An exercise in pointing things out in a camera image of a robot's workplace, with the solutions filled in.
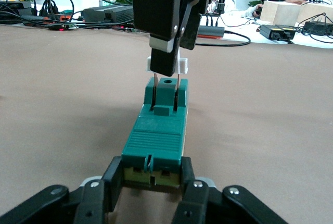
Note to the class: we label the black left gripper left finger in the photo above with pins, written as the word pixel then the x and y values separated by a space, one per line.
pixel 91 203

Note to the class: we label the black usb hub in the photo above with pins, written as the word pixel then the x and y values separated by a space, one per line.
pixel 210 31

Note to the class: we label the black desk device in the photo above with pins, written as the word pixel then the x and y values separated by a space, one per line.
pixel 317 27

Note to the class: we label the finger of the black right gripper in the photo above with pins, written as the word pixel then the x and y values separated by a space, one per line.
pixel 156 5
pixel 192 13

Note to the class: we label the green rail terminal block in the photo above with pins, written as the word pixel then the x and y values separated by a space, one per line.
pixel 156 135

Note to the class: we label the light wooden box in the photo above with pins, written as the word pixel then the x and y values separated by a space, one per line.
pixel 312 7
pixel 278 13

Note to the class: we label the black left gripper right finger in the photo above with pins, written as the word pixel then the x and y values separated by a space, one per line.
pixel 197 203

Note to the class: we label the brown table mat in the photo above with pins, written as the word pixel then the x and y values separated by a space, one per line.
pixel 65 104

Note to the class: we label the black electronics box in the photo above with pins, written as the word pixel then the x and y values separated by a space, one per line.
pixel 109 15

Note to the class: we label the black power adapter yellow label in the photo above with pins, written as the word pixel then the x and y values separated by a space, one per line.
pixel 270 31

